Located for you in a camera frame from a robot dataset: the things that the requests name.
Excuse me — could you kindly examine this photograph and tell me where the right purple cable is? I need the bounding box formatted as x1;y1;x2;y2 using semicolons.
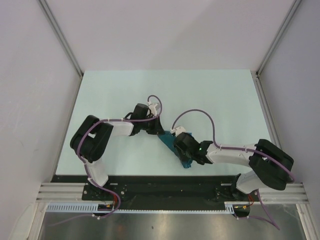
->
171;108;296;230

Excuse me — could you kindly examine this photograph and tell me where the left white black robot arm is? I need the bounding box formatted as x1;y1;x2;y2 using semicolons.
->
70;101;165;200

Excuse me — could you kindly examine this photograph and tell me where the aluminium corner post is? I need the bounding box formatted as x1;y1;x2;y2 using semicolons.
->
257;0;305;76
36;0;85;77

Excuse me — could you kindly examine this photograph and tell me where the teal cloth napkin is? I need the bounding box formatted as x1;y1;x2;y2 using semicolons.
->
157;130;193;169

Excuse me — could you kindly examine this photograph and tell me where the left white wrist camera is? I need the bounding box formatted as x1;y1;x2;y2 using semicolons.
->
147;101;161;117

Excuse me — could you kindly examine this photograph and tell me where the left aluminium corner post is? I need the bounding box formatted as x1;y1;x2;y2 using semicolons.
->
36;0;85;77

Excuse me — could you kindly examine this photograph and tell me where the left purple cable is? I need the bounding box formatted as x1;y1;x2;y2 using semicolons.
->
48;94;165;227

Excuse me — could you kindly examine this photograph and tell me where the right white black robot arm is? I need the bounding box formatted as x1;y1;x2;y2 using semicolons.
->
173;132;294;201

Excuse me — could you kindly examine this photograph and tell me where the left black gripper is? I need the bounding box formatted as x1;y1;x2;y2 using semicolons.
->
139;114;165;135

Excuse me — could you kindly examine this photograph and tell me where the white slotted cable duct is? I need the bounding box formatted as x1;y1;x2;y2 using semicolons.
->
46;202;250;215

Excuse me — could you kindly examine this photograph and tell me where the purple cable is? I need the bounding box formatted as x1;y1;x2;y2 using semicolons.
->
48;94;165;227
171;108;296;230

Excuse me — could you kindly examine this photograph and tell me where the right aluminium corner post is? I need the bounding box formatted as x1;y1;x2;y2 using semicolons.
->
257;0;305;76

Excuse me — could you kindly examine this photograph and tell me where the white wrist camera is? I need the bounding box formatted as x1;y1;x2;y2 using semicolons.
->
147;101;161;117
169;126;187;137

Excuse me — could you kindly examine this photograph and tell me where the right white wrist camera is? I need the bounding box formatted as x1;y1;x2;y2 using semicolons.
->
169;126;187;137

